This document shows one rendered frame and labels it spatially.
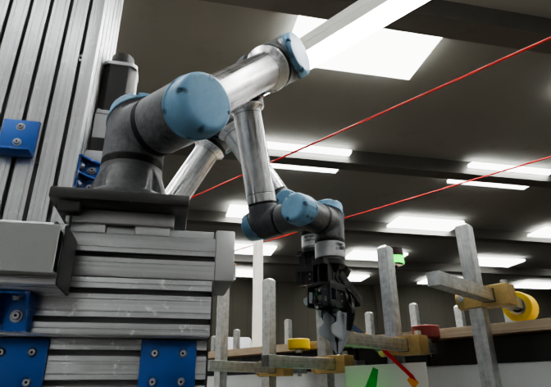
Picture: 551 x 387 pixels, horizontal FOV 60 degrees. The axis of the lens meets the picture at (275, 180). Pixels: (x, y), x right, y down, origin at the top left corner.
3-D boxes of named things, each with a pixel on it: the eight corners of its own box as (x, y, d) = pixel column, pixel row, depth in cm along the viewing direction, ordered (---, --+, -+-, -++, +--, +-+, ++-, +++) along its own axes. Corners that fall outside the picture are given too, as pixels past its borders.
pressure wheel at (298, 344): (311, 371, 165) (311, 336, 169) (289, 371, 164) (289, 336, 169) (309, 372, 172) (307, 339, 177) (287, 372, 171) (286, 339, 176)
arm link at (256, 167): (209, 64, 129) (236, 243, 119) (239, 47, 123) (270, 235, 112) (237, 75, 138) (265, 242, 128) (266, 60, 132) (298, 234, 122)
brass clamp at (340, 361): (343, 372, 139) (342, 354, 141) (308, 374, 148) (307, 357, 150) (356, 373, 143) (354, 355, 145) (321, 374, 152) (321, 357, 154)
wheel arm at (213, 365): (209, 374, 139) (210, 358, 141) (202, 374, 141) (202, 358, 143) (307, 376, 168) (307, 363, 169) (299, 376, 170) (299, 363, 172)
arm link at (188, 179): (119, 231, 143) (213, 100, 165) (129, 245, 157) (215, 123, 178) (152, 250, 142) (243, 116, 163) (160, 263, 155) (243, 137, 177)
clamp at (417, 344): (421, 353, 125) (418, 334, 127) (376, 357, 134) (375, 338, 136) (430, 355, 129) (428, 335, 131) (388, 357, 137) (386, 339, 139)
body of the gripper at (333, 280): (306, 311, 111) (305, 260, 116) (329, 315, 117) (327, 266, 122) (332, 307, 106) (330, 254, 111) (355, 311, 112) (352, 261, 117)
